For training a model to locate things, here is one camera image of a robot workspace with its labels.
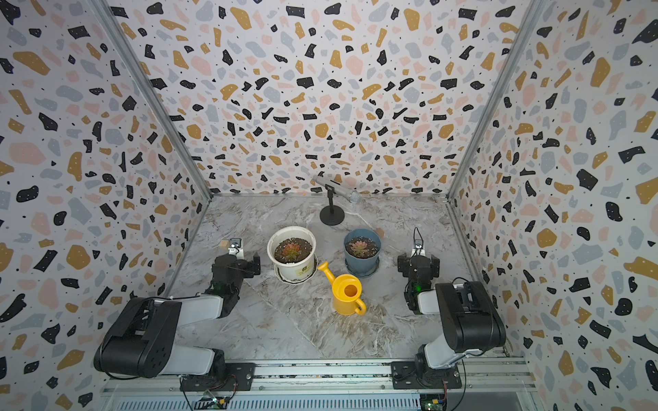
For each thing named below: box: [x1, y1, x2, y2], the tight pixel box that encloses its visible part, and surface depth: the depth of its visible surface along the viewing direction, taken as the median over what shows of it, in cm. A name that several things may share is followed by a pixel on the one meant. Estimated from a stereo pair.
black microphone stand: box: [319, 183, 346, 227], surface depth 115 cm
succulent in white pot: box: [280, 241, 305, 261], surface depth 92 cm
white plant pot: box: [267, 225, 318, 282], surface depth 93 cm
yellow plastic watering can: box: [317, 261, 368, 316], surface depth 83 cm
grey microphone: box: [311, 174, 363, 205], surface depth 97 cm
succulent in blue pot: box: [350, 238, 373, 258], surface depth 94 cm
